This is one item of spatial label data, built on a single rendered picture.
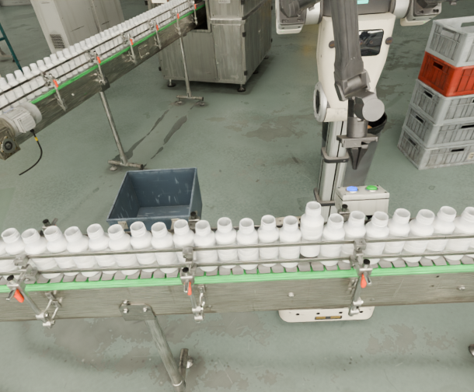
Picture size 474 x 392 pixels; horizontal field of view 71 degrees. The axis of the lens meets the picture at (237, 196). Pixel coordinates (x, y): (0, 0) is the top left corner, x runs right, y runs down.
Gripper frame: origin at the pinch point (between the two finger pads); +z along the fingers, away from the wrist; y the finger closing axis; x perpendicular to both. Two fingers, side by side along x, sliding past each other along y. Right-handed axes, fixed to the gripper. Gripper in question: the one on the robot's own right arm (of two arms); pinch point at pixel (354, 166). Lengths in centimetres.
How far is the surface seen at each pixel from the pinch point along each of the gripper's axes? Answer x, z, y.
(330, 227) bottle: -17.9, 11.1, -11.3
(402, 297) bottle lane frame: -11.3, 38.8, 13.0
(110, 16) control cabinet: 615, -159, -280
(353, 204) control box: -3.0, 11.0, -0.9
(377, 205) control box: -3.0, 11.7, 6.4
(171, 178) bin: 45, 13, -66
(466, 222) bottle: -17.5, 11.6, 23.6
